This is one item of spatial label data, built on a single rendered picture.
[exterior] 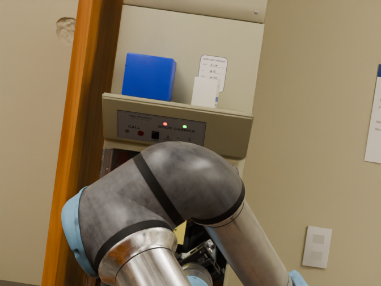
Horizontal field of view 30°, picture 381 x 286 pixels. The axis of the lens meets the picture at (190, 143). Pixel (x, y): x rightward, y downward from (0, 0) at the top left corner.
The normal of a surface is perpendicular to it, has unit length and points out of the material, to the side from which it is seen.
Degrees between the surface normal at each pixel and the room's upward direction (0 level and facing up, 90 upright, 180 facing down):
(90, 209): 63
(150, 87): 90
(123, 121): 135
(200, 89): 90
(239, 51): 90
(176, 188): 88
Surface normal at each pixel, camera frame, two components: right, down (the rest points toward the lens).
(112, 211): -0.23, -0.55
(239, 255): 0.00, 0.71
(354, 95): -0.04, 0.05
